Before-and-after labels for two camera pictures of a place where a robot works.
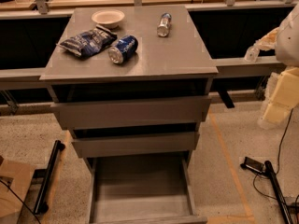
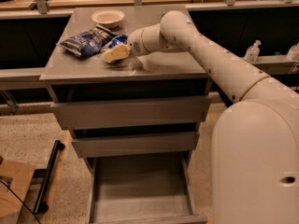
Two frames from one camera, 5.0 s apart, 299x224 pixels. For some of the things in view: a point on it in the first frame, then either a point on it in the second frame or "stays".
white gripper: [289, 44] to [135, 43]
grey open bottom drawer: [142, 189] stays
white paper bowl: [107, 18] stays
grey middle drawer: [170, 143] stays
